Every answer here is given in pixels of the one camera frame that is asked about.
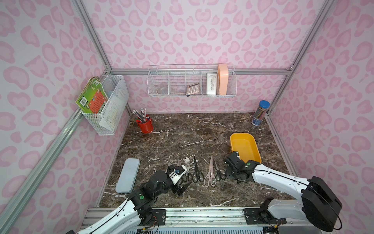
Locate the black handled medium scissors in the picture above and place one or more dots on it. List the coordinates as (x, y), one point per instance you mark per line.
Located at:
(218, 174)

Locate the white mesh wall basket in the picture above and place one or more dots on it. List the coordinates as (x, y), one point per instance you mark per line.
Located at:
(113, 85)

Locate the yellow plastic storage box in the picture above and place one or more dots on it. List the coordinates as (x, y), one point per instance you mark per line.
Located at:
(245, 145)

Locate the blue lid pencil tube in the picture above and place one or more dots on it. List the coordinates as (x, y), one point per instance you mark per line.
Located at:
(260, 112)

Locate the pink case on shelf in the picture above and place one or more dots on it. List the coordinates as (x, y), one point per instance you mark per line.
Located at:
(223, 75)

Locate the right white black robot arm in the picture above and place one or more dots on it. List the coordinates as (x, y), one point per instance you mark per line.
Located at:
(315, 201)

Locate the green red booklet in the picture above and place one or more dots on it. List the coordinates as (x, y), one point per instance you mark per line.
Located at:
(93, 97)

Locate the all black scissors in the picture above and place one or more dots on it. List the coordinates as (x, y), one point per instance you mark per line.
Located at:
(197, 175)

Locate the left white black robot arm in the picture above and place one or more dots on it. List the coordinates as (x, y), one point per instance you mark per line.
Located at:
(137, 208)

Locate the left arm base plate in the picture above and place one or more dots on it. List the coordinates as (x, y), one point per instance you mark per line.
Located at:
(152, 216)

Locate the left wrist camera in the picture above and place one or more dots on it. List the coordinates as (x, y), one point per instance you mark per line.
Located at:
(175, 173)

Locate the white paper in basket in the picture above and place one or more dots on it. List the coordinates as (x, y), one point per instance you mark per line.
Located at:
(112, 113)

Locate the white wire wall shelf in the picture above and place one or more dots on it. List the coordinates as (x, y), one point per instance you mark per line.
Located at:
(178, 77)

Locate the light blue pencil case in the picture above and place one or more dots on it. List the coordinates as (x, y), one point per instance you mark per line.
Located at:
(128, 176)

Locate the tape roll on shelf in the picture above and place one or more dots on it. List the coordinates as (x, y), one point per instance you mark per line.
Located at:
(162, 90)

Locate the small black handled scissors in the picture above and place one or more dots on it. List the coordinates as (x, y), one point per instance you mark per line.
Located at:
(186, 175)

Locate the black handled steel scissors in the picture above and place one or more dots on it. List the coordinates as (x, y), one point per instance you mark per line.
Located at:
(179, 165)

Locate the pink kitchen scissors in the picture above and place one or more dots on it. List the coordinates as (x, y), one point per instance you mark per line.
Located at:
(210, 179)

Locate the pens in red cup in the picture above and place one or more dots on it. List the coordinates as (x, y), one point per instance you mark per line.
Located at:
(141, 114)

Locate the white floral case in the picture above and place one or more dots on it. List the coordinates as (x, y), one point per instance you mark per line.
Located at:
(211, 84)

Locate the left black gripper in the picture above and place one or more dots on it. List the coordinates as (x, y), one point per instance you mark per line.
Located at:
(177, 185)

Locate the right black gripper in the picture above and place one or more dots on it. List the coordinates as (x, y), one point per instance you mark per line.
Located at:
(229, 163)

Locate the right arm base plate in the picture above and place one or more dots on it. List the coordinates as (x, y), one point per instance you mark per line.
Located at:
(261, 216)

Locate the red pen cup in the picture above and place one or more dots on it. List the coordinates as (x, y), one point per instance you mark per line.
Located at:
(146, 127)

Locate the small calculator on shelf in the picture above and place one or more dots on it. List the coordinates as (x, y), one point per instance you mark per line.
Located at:
(193, 89)

